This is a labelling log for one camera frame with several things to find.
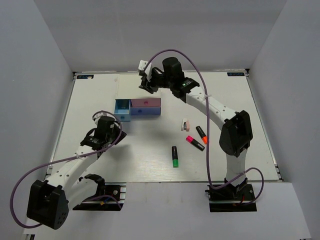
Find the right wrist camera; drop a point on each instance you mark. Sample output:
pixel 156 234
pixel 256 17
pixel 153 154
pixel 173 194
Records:
pixel 145 70

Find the orange highlighter black body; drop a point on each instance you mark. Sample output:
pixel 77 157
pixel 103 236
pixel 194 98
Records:
pixel 202 134

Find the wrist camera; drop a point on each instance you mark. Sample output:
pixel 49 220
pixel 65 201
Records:
pixel 96 117
pixel 145 70

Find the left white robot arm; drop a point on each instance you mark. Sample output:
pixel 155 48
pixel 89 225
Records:
pixel 51 200

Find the pink drawer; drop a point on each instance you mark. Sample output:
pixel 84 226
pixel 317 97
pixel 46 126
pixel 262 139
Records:
pixel 145 102

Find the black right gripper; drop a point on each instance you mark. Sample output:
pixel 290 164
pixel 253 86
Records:
pixel 146 85

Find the light blue drawer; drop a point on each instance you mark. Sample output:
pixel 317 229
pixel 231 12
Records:
pixel 122 110

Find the pink highlighter black body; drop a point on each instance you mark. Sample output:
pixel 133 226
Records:
pixel 195 143

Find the dark blue drawer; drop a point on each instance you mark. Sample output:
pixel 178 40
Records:
pixel 145 111

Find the green highlighter black body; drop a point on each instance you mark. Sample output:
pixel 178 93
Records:
pixel 175 159

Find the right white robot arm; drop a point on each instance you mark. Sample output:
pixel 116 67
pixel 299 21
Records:
pixel 235 127

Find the white drawer organizer cabinet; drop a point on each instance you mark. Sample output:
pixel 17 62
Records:
pixel 128 88

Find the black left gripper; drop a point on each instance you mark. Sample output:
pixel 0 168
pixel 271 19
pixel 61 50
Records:
pixel 118 131

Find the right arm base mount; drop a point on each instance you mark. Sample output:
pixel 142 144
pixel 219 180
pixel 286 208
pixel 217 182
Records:
pixel 224 201

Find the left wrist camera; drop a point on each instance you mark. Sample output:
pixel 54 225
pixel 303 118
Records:
pixel 96 117

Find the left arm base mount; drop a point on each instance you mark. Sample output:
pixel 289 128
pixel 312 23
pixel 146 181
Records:
pixel 105 197

